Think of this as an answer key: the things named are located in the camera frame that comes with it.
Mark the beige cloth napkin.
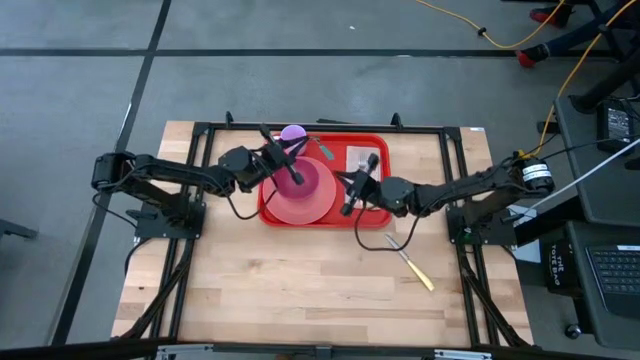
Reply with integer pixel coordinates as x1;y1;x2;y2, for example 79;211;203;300
344;145;384;185

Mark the person's foot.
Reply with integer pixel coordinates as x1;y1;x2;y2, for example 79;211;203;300
516;43;551;69
529;4;571;27

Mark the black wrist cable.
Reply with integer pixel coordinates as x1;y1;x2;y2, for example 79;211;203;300
353;205;422;253
225;188;277;222

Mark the person's leg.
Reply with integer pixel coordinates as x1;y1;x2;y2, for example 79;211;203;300
544;14;614;54

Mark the knife with yellow handle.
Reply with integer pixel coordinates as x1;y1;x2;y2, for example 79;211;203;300
383;233;436;293

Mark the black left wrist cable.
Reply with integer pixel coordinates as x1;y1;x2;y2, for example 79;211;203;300
225;188;277;222

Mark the black laptop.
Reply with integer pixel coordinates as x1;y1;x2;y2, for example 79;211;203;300
584;243;640;321

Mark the black chair base leg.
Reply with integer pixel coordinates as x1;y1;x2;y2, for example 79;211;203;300
0;218;40;242

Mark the black tote bag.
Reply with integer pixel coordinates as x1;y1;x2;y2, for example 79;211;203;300
538;238;577;296

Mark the magenta plastic bowl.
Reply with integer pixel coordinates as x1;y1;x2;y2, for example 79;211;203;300
272;157;321;202

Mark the black desk leg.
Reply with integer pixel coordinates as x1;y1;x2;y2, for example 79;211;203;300
568;47;640;115

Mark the spoon with teal handle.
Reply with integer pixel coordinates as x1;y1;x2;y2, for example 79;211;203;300
305;134;336;162

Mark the black rig bar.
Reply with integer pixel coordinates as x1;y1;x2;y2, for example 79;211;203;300
0;337;640;360

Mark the white rod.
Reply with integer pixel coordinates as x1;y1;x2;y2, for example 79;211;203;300
524;142;640;214

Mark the yellow extension cable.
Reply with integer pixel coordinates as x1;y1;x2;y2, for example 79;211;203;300
414;0;569;50
516;0;632;162

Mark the pink plastic plate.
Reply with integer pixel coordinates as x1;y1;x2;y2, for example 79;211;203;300
261;155;338;226

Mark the lilac plastic cup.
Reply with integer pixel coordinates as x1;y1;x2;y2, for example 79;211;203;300
278;124;309;154

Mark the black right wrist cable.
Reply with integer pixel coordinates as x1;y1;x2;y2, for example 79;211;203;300
353;205;422;253

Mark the black power adapter box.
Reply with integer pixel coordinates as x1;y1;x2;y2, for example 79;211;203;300
595;97;640;156

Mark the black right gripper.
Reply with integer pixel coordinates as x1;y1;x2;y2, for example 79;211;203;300
332;152;387;218

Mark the red plastic tray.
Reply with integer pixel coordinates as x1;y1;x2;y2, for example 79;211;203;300
256;132;395;230

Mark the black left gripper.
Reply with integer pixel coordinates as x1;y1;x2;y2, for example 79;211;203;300
248;123;311;187

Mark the white paper sheet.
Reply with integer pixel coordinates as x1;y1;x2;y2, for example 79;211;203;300
508;204;541;265

